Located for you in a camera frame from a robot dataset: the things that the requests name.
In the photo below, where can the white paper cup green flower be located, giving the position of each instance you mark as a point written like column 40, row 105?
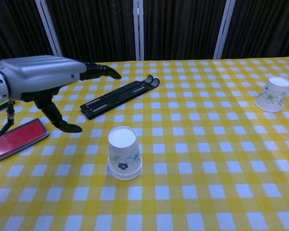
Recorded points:
column 272, row 96

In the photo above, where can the red stamp pad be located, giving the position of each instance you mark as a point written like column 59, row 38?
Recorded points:
column 19, row 139

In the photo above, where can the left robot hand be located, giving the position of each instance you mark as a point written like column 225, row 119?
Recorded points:
column 41, row 72

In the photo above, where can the white partition frame post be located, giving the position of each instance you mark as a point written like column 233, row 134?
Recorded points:
column 49, row 29
column 222, row 29
column 138, row 29

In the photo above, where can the yellow checkered tablecloth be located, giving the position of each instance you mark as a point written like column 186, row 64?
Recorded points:
column 195, row 156

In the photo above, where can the black folding stand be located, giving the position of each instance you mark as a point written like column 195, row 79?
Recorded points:
column 118, row 96

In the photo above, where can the white paper cup blue flower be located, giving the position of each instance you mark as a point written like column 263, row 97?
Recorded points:
column 122, row 146

